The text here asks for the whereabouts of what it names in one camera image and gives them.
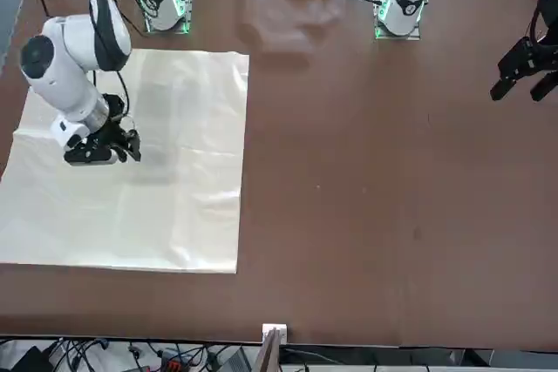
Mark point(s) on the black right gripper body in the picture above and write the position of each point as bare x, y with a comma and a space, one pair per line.
117, 115

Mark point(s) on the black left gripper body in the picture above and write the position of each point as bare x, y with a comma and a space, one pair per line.
549, 15

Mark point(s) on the cream tablecloth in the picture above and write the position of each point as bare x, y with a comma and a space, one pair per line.
187, 171

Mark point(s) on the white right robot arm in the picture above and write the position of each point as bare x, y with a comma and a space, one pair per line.
65, 84

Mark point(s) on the large black power brick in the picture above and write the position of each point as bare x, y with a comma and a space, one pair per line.
30, 361

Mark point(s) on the orange black connector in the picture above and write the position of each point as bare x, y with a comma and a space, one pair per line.
171, 361

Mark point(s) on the steel arm base plate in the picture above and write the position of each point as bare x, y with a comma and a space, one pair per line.
414, 36
174, 31

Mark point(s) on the small white table bracket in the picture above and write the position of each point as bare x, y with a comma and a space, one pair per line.
283, 328

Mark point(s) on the aluminium frame post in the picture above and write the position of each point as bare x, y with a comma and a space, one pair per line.
268, 354

